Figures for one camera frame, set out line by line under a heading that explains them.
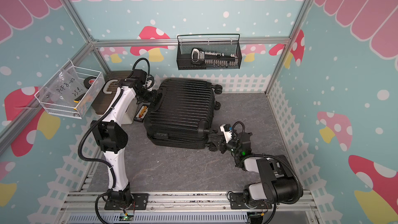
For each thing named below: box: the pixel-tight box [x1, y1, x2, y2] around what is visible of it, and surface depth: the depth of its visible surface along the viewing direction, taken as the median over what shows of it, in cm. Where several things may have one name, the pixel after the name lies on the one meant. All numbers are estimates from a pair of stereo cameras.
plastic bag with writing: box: [47, 66, 88, 107], surface depth 69 cm
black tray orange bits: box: [133, 104, 150, 123], surface depth 108 cm
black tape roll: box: [83, 76, 97, 90], surface depth 81 cm
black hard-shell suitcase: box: [143, 77, 223, 152], surface depth 85 cm
